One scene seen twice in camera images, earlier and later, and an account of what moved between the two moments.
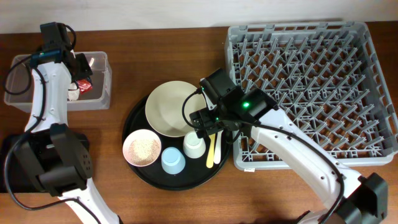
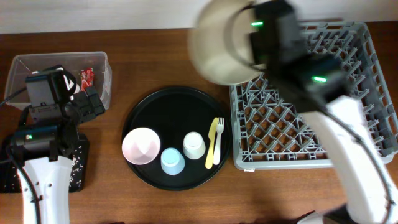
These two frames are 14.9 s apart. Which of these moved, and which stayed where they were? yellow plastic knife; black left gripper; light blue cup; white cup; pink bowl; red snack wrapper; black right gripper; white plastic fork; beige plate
Moved: black left gripper; black right gripper; beige plate
Stayed: pink bowl; white cup; yellow plastic knife; red snack wrapper; light blue cup; white plastic fork
